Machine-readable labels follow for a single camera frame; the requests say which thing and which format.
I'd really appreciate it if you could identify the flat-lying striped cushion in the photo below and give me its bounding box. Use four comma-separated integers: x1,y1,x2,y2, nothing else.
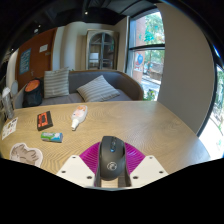
76,74,121,103

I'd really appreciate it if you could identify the cat-shaped beige mouse pad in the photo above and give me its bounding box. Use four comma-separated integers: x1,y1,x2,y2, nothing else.
9,142,44,168

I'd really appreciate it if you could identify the small white spray bottle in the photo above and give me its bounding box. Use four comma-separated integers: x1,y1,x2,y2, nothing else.
70,104,89,131

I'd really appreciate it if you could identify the arched wooden glass cabinet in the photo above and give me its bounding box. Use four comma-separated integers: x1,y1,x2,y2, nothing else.
85,29,120,72

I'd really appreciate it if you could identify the black computer mouse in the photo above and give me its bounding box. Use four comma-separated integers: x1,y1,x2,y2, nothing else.
98,135,127,182

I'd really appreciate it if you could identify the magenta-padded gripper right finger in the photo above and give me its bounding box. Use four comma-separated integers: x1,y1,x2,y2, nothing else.
123,141,169,188

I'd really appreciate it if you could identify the upright striped cushion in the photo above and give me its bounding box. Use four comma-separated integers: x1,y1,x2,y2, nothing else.
43,67,71,99

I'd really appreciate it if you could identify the black box with orange print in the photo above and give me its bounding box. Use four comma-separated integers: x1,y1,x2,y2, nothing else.
36,110,54,132

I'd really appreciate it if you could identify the grey sofa with wooden frame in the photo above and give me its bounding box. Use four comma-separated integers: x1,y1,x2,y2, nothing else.
14,69,145,109

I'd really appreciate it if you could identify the black bag with orange top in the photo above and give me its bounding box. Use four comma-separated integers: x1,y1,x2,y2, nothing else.
21,78,44,108

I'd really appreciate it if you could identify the white sticker sheet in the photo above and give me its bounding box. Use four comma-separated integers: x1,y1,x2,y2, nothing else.
1,116,19,141

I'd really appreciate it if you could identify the blue wall poster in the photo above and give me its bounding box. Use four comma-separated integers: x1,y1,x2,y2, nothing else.
18,48,32,76

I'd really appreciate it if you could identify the green tissue packet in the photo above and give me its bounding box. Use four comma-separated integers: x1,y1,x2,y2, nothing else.
40,131,64,144

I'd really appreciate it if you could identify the clear shaker bottle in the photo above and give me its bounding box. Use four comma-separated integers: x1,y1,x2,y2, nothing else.
1,87,16,120

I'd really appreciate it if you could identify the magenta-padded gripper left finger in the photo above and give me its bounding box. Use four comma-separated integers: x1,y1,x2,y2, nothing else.
55,141,103,188

